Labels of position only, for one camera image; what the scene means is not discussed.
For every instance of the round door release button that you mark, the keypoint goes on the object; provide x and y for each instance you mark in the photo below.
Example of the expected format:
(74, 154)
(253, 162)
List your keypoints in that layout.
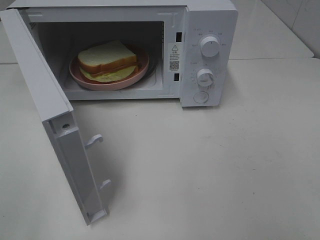
(201, 97)

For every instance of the toast sandwich with lettuce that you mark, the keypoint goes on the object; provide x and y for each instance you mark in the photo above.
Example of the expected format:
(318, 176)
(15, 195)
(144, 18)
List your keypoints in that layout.
(109, 62)

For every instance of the pink round plate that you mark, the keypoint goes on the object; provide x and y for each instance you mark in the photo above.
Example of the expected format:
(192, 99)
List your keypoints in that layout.
(137, 74)

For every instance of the white microwave door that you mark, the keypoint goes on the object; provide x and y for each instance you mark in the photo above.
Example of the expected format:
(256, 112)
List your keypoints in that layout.
(56, 114)

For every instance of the glass microwave turntable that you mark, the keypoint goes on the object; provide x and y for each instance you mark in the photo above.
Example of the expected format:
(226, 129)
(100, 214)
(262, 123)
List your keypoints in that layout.
(149, 79)

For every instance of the lower white timer knob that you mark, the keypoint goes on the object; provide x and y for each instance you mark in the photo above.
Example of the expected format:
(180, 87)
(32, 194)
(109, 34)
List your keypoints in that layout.
(205, 77)

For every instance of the white microwave oven body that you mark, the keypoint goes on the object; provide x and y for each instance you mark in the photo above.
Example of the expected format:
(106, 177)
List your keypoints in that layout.
(169, 30)

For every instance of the upper white power knob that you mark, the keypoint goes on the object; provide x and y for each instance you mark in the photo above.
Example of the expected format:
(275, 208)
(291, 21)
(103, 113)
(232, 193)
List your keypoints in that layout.
(210, 45)

